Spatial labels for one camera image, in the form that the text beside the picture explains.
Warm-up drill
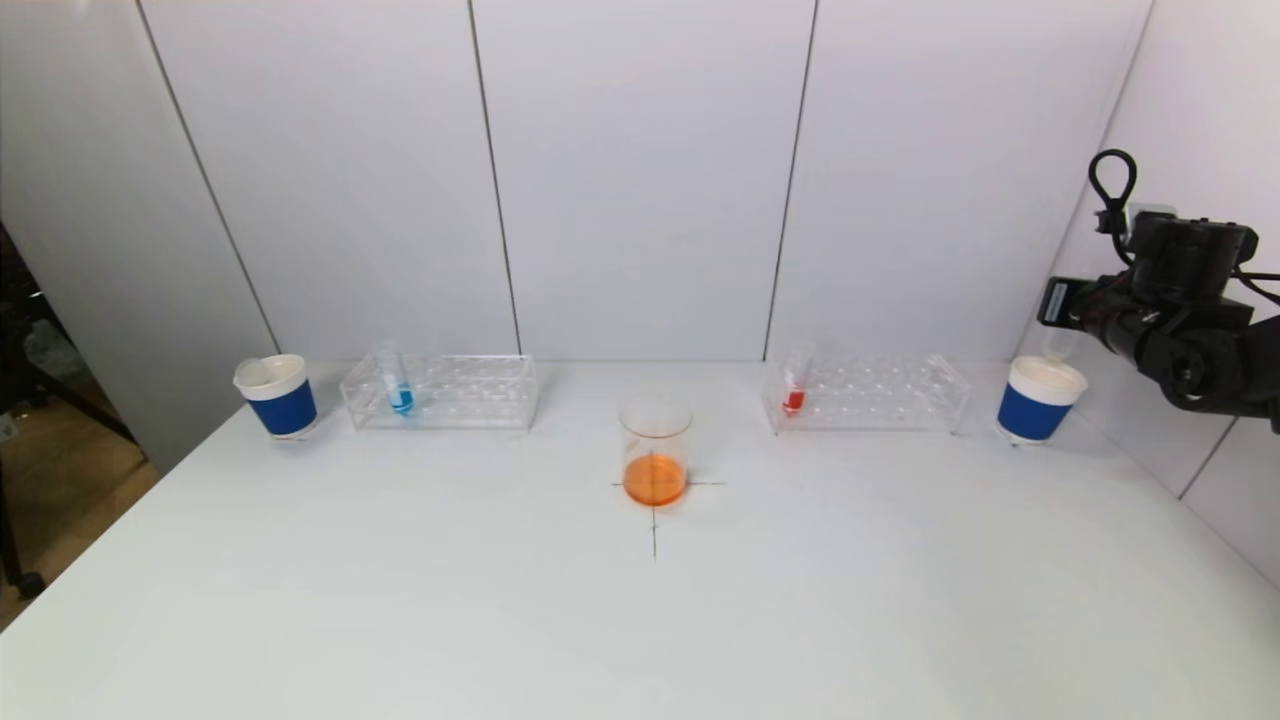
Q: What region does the clear glass beaker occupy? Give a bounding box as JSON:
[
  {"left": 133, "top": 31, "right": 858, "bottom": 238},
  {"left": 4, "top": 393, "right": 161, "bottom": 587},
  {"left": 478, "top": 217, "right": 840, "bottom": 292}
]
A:
[{"left": 618, "top": 393, "right": 695, "bottom": 509}]

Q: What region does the test tube with red pigment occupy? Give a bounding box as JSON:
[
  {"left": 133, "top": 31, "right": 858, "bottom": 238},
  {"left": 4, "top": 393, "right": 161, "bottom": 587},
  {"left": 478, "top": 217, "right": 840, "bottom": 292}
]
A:
[{"left": 781, "top": 339, "right": 817, "bottom": 418}]

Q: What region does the clear acrylic test tube rack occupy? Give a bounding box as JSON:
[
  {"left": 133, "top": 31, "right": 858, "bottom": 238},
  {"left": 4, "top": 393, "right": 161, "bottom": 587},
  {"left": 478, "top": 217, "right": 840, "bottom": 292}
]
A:
[
  {"left": 762, "top": 352, "right": 973, "bottom": 437},
  {"left": 341, "top": 353, "right": 542, "bottom": 433}
]

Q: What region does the test tube with blue pigment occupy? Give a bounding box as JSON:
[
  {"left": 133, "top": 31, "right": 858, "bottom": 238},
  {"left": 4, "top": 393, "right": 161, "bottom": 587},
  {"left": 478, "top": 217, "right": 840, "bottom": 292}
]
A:
[{"left": 376, "top": 340, "right": 417, "bottom": 418}]

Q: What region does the white paper cup blue sleeve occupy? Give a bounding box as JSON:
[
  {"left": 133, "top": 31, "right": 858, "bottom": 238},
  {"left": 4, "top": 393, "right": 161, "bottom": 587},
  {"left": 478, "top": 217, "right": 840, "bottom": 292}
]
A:
[
  {"left": 233, "top": 353, "right": 320, "bottom": 442},
  {"left": 996, "top": 356, "right": 1090, "bottom": 447}
]

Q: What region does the black tripod stand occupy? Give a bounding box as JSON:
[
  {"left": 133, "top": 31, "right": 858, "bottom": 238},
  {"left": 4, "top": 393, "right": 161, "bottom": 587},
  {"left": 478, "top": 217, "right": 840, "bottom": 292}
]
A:
[{"left": 0, "top": 225, "right": 143, "bottom": 603}]

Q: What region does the black right camera cable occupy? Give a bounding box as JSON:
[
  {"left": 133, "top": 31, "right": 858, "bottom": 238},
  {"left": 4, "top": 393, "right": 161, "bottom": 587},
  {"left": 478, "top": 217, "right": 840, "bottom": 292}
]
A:
[{"left": 1087, "top": 149, "right": 1140, "bottom": 267}]

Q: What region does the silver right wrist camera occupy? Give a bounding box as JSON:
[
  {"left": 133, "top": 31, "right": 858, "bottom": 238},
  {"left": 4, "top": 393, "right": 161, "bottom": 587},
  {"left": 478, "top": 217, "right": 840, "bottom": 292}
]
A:
[{"left": 1126, "top": 204, "right": 1181, "bottom": 253}]

